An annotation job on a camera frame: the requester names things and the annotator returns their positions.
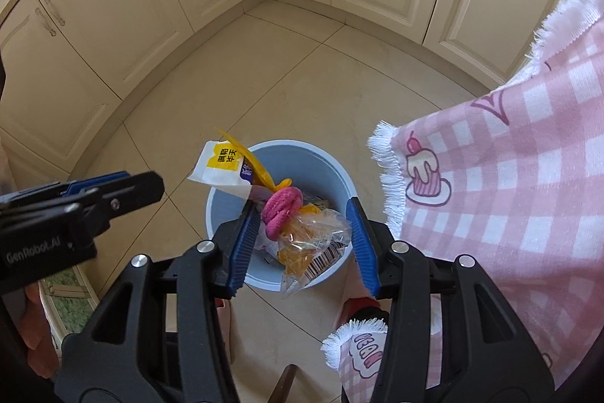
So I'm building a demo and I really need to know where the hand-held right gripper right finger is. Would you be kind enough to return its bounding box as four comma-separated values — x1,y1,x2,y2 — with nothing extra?
345,196,555,403

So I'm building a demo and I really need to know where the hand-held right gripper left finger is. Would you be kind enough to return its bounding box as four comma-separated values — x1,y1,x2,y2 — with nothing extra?
54,196,261,403

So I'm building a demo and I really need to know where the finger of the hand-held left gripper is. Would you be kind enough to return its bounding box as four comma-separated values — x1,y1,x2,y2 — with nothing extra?
65,171,166,239
0,170,131,211

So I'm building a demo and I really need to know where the pink knitted item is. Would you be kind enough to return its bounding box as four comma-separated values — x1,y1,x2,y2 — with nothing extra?
261,187,303,239

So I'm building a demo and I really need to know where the clear plastic bag with barcode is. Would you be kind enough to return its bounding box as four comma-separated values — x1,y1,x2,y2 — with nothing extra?
276,207,354,300

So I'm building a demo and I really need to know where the yellow plastic wrapper strip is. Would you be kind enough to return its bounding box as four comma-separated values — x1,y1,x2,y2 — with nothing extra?
216,128,293,191

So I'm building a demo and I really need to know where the pale blue trash bin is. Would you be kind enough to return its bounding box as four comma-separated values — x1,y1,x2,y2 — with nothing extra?
205,140,356,294

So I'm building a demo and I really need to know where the person's left hand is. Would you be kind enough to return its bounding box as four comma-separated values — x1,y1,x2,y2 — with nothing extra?
21,284,54,353

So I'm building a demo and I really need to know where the green patterned mat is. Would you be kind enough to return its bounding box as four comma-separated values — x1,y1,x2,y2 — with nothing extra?
38,266,102,338

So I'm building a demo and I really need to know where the red plastic item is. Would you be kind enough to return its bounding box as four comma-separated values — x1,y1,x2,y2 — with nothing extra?
347,296,390,323

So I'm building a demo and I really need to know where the brown wooden furniture leg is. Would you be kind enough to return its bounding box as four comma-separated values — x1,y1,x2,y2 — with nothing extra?
269,364,299,403

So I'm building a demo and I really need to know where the pink checkered tablecloth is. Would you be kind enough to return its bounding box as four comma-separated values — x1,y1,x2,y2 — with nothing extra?
321,0,604,403

